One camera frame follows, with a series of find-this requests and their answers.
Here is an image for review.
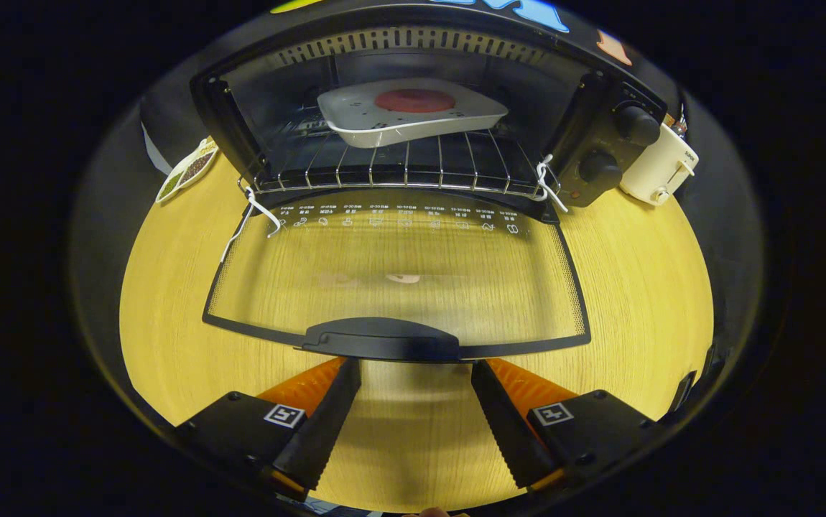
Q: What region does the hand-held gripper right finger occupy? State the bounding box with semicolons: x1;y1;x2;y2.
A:
470;357;662;493

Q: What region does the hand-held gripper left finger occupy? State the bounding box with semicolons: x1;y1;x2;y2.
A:
175;357;362;502

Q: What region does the black toaster oven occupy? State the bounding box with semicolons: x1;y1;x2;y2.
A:
190;4;681;363

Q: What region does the white square plate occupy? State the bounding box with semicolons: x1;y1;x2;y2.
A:
317;78;509;149

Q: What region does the pink round meat slice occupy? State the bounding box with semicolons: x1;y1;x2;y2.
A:
373;88;457;114

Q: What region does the white pop-up toaster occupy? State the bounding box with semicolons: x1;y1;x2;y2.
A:
618;122;700;208

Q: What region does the black rectangular device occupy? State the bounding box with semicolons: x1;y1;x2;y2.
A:
668;370;699;414

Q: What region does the white divided dish with beans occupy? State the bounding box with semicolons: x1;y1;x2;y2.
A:
155;138;219;205

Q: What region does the black backdrop cloth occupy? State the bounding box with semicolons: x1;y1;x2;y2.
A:
68;0;766;446

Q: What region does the long white string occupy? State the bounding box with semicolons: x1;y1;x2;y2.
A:
221;187;284;263

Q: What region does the short knotted white string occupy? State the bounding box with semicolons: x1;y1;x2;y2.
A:
534;154;570;214

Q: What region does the metal oven wire rack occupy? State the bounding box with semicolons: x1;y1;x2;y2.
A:
251;108;557;198

